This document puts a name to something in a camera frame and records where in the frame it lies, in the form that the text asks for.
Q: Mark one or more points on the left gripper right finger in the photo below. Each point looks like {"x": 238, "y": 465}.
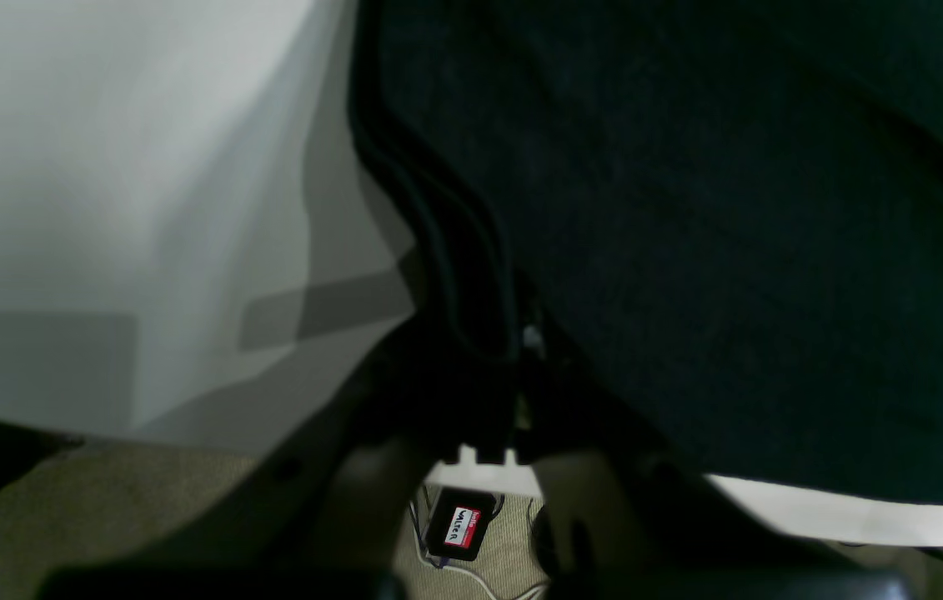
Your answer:
{"x": 621, "y": 499}

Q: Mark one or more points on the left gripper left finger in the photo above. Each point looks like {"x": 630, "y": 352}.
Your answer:
{"x": 333, "y": 495}

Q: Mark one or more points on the black T-shirt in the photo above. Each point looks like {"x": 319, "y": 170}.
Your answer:
{"x": 733, "y": 210}

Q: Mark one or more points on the black power adapter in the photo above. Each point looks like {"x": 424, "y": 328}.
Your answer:
{"x": 458, "y": 523}

